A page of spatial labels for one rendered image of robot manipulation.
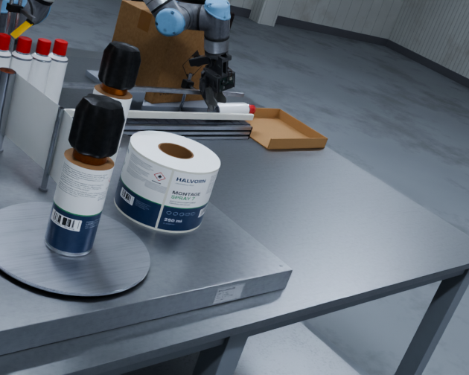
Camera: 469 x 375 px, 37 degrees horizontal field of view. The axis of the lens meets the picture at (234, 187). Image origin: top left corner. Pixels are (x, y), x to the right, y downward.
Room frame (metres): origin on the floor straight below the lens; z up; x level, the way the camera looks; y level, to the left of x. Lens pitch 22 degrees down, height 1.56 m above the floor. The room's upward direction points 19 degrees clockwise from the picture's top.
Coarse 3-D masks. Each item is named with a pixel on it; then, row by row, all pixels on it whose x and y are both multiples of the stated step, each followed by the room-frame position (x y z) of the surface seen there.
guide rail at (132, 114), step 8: (72, 112) 1.70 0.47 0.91; (128, 112) 1.84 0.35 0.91; (136, 112) 1.86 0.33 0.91; (144, 112) 1.88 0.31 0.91; (152, 112) 1.90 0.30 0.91; (160, 112) 1.92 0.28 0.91; (168, 112) 1.95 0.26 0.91; (176, 112) 1.97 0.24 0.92; (184, 112) 2.00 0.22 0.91; (192, 112) 2.02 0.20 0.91; (200, 112) 2.05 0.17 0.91; (208, 112) 2.08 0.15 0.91; (248, 120) 2.21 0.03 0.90
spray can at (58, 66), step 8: (56, 40) 1.69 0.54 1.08; (64, 40) 1.71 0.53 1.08; (56, 48) 1.68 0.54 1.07; (64, 48) 1.69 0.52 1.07; (56, 56) 1.68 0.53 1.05; (64, 56) 1.70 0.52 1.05; (56, 64) 1.67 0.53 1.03; (64, 64) 1.69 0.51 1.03; (56, 72) 1.68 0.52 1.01; (64, 72) 1.69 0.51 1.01; (48, 80) 1.67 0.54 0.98; (56, 80) 1.68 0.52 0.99; (48, 88) 1.67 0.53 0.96; (56, 88) 1.68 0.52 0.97; (48, 96) 1.67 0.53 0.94; (56, 96) 1.68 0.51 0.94
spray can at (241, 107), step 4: (220, 104) 2.15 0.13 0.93; (224, 104) 2.17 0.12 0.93; (228, 104) 2.18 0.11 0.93; (232, 104) 2.20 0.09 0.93; (236, 104) 2.22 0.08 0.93; (240, 104) 2.23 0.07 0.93; (244, 104) 2.25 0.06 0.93; (248, 104) 2.27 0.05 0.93; (208, 108) 2.15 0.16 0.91; (216, 108) 2.14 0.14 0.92; (220, 108) 2.14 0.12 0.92; (224, 108) 2.15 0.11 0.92; (228, 108) 2.17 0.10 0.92; (232, 108) 2.19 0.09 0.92; (236, 108) 2.20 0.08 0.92; (240, 108) 2.22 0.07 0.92; (244, 108) 2.24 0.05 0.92; (248, 108) 2.25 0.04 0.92; (252, 108) 2.29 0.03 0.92; (216, 112) 2.14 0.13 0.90; (220, 112) 2.13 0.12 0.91; (224, 112) 2.15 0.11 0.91; (228, 112) 2.16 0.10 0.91; (232, 112) 2.18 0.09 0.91; (236, 112) 2.20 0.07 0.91; (240, 112) 2.22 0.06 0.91; (244, 112) 2.23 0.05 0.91; (248, 112) 2.25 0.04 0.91; (252, 112) 2.29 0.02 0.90
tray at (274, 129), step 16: (256, 112) 2.48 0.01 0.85; (272, 112) 2.55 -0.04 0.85; (256, 128) 2.35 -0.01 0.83; (272, 128) 2.42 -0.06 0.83; (288, 128) 2.48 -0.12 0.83; (304, 128) 2.47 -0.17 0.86; (272, 144) 2.19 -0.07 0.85; (288, 144) 2.25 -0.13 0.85; (304, 144) 2.32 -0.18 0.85; (320, 144) 2.38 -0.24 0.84
